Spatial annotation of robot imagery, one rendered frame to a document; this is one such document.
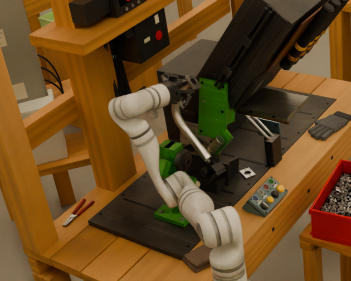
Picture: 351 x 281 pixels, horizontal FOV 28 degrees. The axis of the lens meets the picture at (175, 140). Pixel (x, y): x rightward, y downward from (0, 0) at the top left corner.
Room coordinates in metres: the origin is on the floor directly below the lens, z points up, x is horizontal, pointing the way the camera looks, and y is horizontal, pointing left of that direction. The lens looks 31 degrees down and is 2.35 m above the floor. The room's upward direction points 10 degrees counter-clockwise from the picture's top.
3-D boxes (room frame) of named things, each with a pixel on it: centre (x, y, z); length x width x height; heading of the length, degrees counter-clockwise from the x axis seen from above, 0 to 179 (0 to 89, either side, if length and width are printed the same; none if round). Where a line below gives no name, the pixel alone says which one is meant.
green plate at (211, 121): (2.16, -0.17, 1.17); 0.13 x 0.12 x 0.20; 138
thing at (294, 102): (2.25, -0.30, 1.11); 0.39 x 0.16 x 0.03; 48
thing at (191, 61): (2.43, -0.14, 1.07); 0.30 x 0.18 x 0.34; 138
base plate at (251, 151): (2.25, -0.17, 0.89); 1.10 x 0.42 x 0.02; 138
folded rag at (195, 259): (1.67, -0.02, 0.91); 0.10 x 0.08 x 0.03; 117
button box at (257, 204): (1.91, -0.27, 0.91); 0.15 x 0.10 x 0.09; 138
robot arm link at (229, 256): (1.41, -0.08, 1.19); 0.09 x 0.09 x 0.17; 12
